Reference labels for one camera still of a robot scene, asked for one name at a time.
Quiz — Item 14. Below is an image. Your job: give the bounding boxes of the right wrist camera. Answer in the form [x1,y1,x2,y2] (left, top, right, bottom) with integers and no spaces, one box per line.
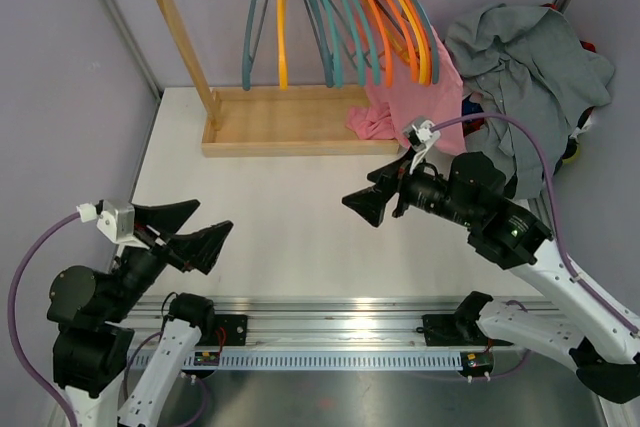
[402,117,441,174]

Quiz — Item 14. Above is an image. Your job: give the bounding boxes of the grey blue plastic hanger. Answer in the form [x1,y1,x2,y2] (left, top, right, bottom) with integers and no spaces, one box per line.
[241,0,270,91]

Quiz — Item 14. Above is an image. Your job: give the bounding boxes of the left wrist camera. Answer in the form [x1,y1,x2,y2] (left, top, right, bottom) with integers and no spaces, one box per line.
[76,199,148,249]

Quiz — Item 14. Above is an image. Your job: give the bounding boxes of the aluminium rail base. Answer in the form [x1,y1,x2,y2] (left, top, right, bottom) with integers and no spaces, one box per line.
[107,294,614,383]

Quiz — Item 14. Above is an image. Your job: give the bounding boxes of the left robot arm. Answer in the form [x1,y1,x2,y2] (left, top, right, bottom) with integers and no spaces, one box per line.
[47,199,233,426]

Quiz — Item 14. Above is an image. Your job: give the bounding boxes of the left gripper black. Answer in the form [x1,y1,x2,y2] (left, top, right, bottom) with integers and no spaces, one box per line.
[103,198,233,322]

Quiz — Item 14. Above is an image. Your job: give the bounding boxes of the purple cable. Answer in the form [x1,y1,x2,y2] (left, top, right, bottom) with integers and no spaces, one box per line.
[9,211,84,427]
[432,113,640,383]

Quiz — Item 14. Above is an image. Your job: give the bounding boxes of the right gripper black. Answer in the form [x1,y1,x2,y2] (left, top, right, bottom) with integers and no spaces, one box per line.
[344,145,479,228]

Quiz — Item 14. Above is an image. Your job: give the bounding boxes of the grey shirt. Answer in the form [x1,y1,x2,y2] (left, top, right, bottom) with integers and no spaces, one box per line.
[444,4,615,200]

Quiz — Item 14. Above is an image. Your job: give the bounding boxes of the yellow orange plastic hanger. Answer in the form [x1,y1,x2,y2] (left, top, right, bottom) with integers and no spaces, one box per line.
[276,0,289,90]

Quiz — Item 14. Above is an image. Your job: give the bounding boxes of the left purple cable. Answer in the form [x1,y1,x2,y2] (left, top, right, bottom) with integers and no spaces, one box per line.
[9,211,84,427]

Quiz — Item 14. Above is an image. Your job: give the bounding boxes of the teal plastic hanger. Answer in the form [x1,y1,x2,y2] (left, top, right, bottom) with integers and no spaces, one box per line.
[303,0,334,87]

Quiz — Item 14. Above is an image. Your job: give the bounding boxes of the wooden clothes rack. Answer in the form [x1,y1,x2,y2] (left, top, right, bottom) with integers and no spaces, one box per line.
[156,0,396,157]

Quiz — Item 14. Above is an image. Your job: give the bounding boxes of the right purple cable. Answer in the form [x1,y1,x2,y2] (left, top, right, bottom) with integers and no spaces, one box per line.
[432,113,640,383]

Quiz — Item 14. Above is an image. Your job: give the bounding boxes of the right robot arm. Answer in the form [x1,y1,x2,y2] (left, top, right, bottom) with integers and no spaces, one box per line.
[342,153,639,404]

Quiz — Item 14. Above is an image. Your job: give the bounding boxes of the red black plaid shirt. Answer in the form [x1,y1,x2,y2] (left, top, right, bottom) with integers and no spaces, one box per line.
[543,3,597,53]

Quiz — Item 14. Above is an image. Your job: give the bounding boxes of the olive green laundry basket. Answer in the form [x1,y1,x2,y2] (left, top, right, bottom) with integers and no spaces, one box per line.
[561,138,580,164]

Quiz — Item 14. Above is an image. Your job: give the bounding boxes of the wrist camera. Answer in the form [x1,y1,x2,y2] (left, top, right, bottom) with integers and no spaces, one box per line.
[76,199,148,249]
[402,117,441,174]

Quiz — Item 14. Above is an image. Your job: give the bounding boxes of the pink shirt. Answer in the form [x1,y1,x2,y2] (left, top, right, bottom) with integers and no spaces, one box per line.
[346,40,463,148]

